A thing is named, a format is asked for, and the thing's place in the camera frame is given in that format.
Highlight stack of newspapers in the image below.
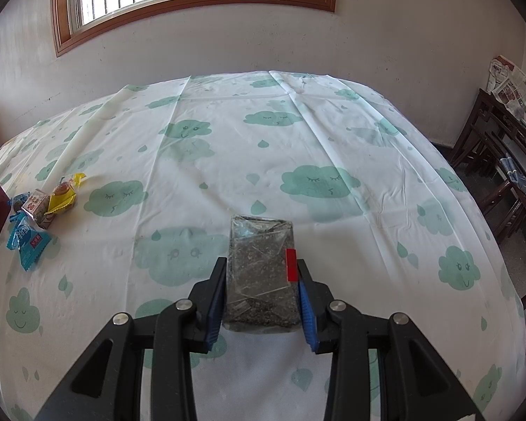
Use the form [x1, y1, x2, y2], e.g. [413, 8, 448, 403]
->
[488, 55, 526, 115]

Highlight clear pink-print snack packet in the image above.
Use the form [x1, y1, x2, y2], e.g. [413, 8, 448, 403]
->
[21, 188, 55, 230]

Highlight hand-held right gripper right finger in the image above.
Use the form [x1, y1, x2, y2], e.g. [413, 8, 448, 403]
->
[296, 259, 486, 421]

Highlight dark wooden cabinet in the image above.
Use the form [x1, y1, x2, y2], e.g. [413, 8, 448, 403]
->
[448, 88, 526, 176]

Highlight sesame block with red band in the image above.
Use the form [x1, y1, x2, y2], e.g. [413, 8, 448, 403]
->
[221, 215, 301, 334]

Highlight cloud-printed white tablecloth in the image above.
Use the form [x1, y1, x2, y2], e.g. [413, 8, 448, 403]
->
[0, 70, 526, 421]

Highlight yellow candy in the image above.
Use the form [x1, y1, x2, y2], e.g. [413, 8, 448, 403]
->
[44, 173, 87, 216]

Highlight light blue bundle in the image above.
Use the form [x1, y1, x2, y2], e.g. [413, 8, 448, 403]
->
[500, 153, 526, 207]

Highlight dark wooden chair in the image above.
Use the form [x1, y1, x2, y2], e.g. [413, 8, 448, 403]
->
[478, 132, 526, 310]

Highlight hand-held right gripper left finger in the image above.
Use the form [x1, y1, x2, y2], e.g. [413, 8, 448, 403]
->
[34, 256, 228, 421]

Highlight blue snack packet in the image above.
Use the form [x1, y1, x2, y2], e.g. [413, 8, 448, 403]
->
[5, 217, 53, 271]

